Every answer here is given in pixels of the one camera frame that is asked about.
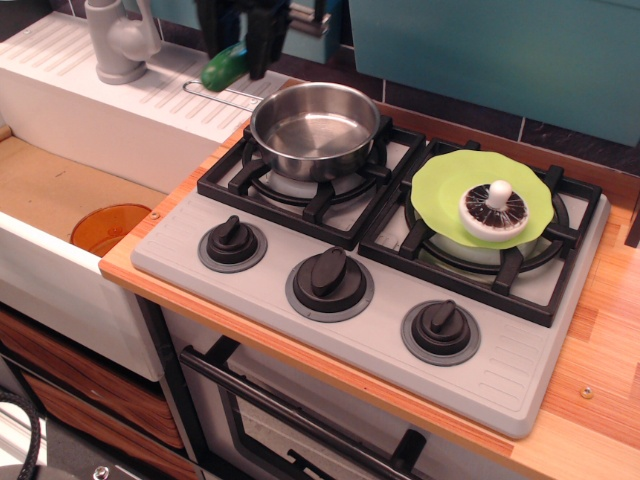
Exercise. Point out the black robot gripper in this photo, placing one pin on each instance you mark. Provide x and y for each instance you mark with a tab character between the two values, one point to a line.
267	26

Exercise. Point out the green toy pickle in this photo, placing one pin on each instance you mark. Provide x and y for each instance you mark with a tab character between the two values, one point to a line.
225	68

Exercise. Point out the white brown toy mushroom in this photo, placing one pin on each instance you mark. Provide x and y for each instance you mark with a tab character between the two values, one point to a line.
493	212

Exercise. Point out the stainless steel pot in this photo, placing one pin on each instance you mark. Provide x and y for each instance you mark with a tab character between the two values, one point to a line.
309	132

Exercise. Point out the black left stove knob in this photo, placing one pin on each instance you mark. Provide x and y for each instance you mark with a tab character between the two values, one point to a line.
232	246

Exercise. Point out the black stove knob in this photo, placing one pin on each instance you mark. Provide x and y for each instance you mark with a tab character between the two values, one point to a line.
441	333
330	287
232	246

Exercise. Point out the light green plate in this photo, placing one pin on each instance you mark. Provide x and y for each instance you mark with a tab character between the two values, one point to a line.
439	185

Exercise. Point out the black middle stove knob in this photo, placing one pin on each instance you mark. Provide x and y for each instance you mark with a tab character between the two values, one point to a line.
330	287

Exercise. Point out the grey toy stove top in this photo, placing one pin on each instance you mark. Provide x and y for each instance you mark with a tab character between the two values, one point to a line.
502	386

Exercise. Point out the black right stove knob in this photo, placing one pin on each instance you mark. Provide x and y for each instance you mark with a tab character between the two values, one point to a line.
441	333

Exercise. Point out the grey toy faucet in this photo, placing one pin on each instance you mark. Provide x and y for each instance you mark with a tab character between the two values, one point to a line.
122	46

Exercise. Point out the black left burner grate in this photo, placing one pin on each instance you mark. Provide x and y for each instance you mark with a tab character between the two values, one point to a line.
337	212

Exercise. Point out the black burner grate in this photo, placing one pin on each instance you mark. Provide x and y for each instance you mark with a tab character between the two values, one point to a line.
337	212
530	280

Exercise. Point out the white toy sink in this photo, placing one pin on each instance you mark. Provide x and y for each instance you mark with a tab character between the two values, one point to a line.
71	144

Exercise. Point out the black right burner grate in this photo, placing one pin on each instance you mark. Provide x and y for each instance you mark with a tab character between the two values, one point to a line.
530	280

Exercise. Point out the wood grain drawer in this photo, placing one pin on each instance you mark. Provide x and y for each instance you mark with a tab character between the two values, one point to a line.
120	410

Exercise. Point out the toy oven door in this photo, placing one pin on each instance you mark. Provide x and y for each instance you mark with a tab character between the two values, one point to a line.
273	421

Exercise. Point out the black oven door handle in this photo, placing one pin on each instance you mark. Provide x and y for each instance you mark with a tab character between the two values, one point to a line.
399	466

